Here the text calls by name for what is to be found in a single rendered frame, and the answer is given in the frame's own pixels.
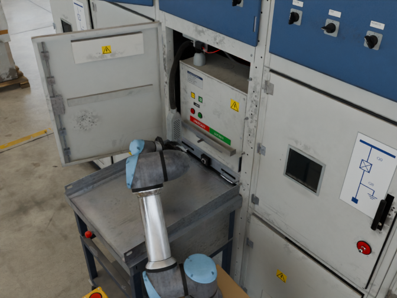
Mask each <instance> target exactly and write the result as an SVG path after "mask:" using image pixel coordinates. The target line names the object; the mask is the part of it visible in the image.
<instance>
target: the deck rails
mask: <svg viewBox="0 0 397 298"><path fill-rule="evenodd" d="M131 156H134V155H131ZM131 156H130V157H131ZM127 158H128V157H127ZM127 158H124V159H123V160H120V161H118V162H116V163H113V164H111V165H109V166H107V167H105V168H103V169H100V170H98V171H96V172H94V173H92V174H89V175H87V176H85V177H82V178H81V179H78V180H76V181H74V182H72V183H69V184H67V185H65V186H64V188H65V191H66V196H67V197H68V198H69V199H72V198H74V197H76V196H78V195H81V194H83V193H85V192H87V191H89V190H91V189H94V188H95V187H98V186H100V185H101V184H104V183H106V182H108V181H110V180H112V179H114V178H116V177H118V176H121V175H123V174H125V173H126V160H127ZM71 185H72V187H71V188H67V187H69V186H71ZM238 188H239V186H238V184H237V185H236V186H234V187H232V188H231V189H229V190H227V191H226V192H224V193H222V194H221V195H219V196H218V197H216V198H214V199H212V200H211V201H209V202H207V203H206V204H204V205H203V206H201V207H199V208H197V209H196V210H194V211H192V212H191V213H189V214H188V215H186V216H184V217H182V218H181V219H179V220H177V221H176V222H174V223H172V224H171V225H169V226H167V233H168V238H170V237H172V236H173V235H175V234H176V233H178V232H180V231H181V230H183V229H184V228H186V227H188V226H189V225H191V224H193V223H194V222H196V221H197V220H199V219H201V218H202V217H204V216H206V215H207V214H208V213H210V212H212V211H214V210H215V209H217V208H218V207H220V206H221V205H223V204H225V203H226V202H228V201H230V200H231V199H233V198H234V197H236V196H237V195H238ZM131 251H132V252H131ZM129 252H131V253H129ZM146 252H147V248H146V244H145V240H144V241H142V242H141V243H139V244H138V245H136V246H134V247H132V248H131V249H129V250H127V251H126V252H124V253H123V254H124V257H123V258H121V259H122V261H123V262H124V263H125V264H128V263H130V262H131V261H133V260H134V259H136V258H138V257H139V256H141V255H142V254H145V253H146ZM127 253H129V254H128V255H127Z"/></svg>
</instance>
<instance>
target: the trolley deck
mask: <svg viewBox="0 0 397 298"><path fill-rule="evenodd" d="M227 190H229V188H228V187H227V186H225V185H224V184H223V183H221V182H220V181H218V180H217V179H216V178H214V177H213V176H212V175H210V174H209V173H208V172H206V171H205V170H203V169H202V168H201V167H199V166H198V165H196V164H195V163H194V162H192V161H190V168H189V170H188V172H186V174H184V175H182V176H181V177H179V178H177V179H174V180H171V181H167V182H163V189H162V191H161V193H160V194H161V200H162V207H163V210H164V216H165V223H166V227H167V226H169V225H171V224H173V223H174V222H176V221H177V220H179V219H181V218H182V217H184V216H186V215H188V214H189V213H191V212H192V211H194V210H196V209H197V208H199V207H201V206H203V205H204V204H206V203H207V202H209V201H211V200H212V199H214V198H216V197H218V196H219V195H221V194H222V193H224V192H226V191H227ZM64 195H65V198H66V202H67V203H68V204H69V205H70V206H71V207H72V209H73V210H74V211H75V212H76V213H77V214H78V215H79V217H80V218H81V219H82V220H83V222H84V223H85V224H86V225H87V226H88V227H89V229H90V230H91V231H95V232H94V234H95V235H96V237H97V238H98V239H99V240H100V242H101V243H102V244H103V245H104V246H105V247H106V248H107V250H108V251H109V252H110V253H111V254H112V255H113V256H114V258H115V259H116V260H117V261H118V263H119V264H120V265H121V266H122V267H123V268H124V270H125V271H126V272H127V273H128V274H129V275H130V276H131V277H132V276H133V275H135V274H136V273H138V272H140V271H141V270H143V269H144V268H145V266H146V264H147V263H148V254H147V252H146V253H145V254H142V255H141V256H139V257H138V258H136V259H134V260H133V261H131V262H130V263H128V264H125V263H124V262H123V261H122V259H121V258H123V257H124V254H123V253H124V252H126V251H127V250H129V249H131V248H132V247H134V246H136V245H138V244H139V243H141V242H142V241H144V240H145V238H144V231H143V227H142V221H141V214H140V210H139V204H138V198H137V196H135V195H134V194H133V193H132V189H128V188H127V184H126V173H125V174H123V175H121V176H118V177H116V178H114V179H112V180H110V181H108V182H106V183H104V184H101V185H100V186H98V187H95V188H94V189H91V190H89V191H87V192H85V193H83V194H81V195H78V196H76V197H74V198H72V199H69V198H68V197H67V196H66V192H64ZM241 205H242V197H240V196H239V195H237V196H236V197H234V198H233V199H231V200H230V201H228V202H226V203H225V204H223V205H221V206H220V207H218V208H217V209H215V210H214V211H212V212H210V213H208V214H207V215H206V216H204V217H202V218H201V219H199V220H197V221H196V222H194V223H193V224H191V225H189V226H188V227H186V228H184V229H183V230H181V231H180V232H178V233H176V234H175V235H173V236H172V237H170V238H169V239H168V240H169V243H170V250H171V251H172V250H174V249H175V248H177V247H178V246H180V245H181V244H183V243H185V242H186V241H188V240H189V239H190V238H192V237H194V236H195V235H197V234H198V233H200V232H201V231H203V230H205V229H206V228H208V227H209V226H211V225H212V224H214V223H215V222H217V221H219V220H220V219H221V218H223V217H225V216H226V215H228V214H229V213H231V212H233V211H234V210H235V209H237V208H239V207H240V206H241Z"/></svg>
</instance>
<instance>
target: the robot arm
mask: <svg viewBox="0 0 397 298"><path fill-rule="evenodd" d="M129 150H130V152H131V154H133V155H134V156H131V157H128V158H127V160H126V184H127V188H128V189H132V193H133V194H134V195H135V196H137V198H138V204H139V210H140V214H141V221H142V227H143V231H144V238H145V244H146V248H147V254H148V263H147V264H146V266H145V268H146V270H145V271H144V272H143V273H142V275H143V278H144V283H145V287H146V290H147V293H148V296H149V298H179V297H184V298H223V296H222V292H221V290H220V289H219V287H218V285H217V270H216V265H215V263H214V261H213V260H212V259H211V258H210V257H208V256H207V255H204V254H193V255H191V256H189V257H188V258H187V259H186V260H185V262H184V263H181V264H177V260H176V259H175V258H174V257H172V256H171V250H170V243H169V240H168V233H167V227H166V223H165V216H164V210H163V207H162V200H161V194H160V193H161V191H162V189H163V182H167V181H171V180H174V179H177V178H179V177H181V176H182V175H184V174H186V172H188V170H189V168H190V158H189V156H188V155H187V154H186V153H185V152H187V151H186V149H185V148H184V147H183V146H182V145H180V144H179V143H178V142H176V141H171V142H166V143H165V144H164V142H163V140H162V138H161V137H158V136H157V138H156V139H155V141H147V140H133V141H132V142H131V143H130V146H129Z"/></svg>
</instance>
